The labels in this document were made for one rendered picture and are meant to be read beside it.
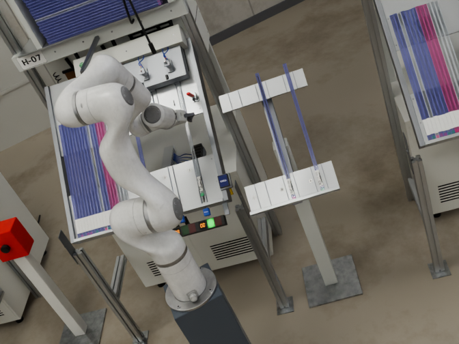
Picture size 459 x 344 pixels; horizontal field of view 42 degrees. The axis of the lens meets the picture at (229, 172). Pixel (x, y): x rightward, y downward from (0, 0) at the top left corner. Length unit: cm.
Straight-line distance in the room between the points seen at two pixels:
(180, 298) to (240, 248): 96
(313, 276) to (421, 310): 54
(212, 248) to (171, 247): 107
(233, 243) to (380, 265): 71
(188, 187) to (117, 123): 81
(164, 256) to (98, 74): 60
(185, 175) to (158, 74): 44
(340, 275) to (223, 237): 59
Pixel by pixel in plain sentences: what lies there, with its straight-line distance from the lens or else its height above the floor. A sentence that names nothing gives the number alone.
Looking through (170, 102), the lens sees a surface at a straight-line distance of 253.
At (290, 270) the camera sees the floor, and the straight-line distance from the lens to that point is 300.
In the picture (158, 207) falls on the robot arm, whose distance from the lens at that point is 179.
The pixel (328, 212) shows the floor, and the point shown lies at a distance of 322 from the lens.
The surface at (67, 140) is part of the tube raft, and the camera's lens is 267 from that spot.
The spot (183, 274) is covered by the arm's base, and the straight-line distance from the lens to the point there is 198.
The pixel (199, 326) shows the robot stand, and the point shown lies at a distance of 211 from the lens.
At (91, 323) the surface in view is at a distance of 331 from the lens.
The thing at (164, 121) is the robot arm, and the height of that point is 118.
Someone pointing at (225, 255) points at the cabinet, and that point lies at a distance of 301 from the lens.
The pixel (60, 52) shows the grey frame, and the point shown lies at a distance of 265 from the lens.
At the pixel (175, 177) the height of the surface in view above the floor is 81.
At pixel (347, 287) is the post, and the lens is 283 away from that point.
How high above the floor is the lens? 213
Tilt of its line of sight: 34 degrees down
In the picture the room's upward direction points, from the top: 24 degrees counter-clockwise
